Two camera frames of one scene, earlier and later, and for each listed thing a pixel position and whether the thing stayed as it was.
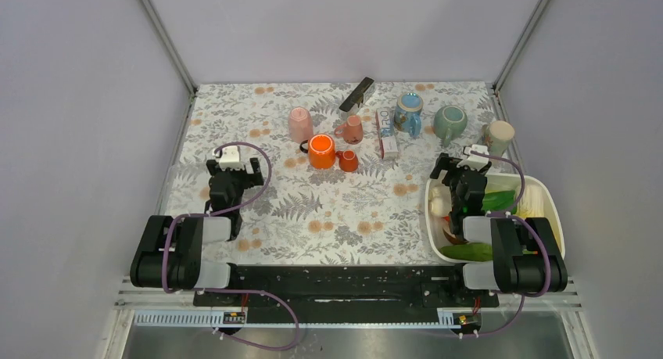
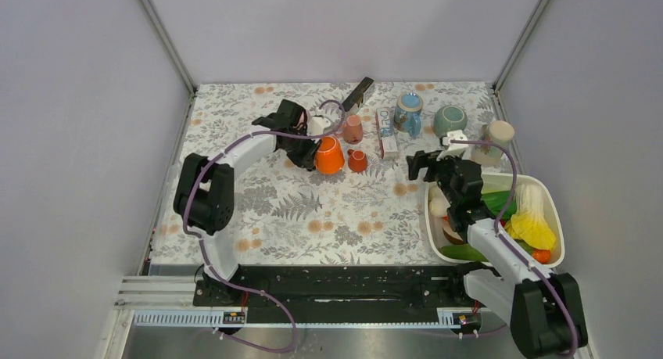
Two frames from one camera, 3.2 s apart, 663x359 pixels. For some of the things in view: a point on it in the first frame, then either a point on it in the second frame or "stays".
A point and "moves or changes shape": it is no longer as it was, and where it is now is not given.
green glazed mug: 449,122 stays
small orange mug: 348,160 moves or changes shape
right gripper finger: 442,163 to 421,159
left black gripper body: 242,180 to 298,144
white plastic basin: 528,195 stays
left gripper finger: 257,171 to 270,121
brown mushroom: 453,238 stays
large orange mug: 321,151 moves or changes shape
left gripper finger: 213,167 to 306,158
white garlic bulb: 440,200 stays
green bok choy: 500,200 stays
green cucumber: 468,252 stays
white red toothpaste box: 385,126 stays
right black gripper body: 452,180 stays
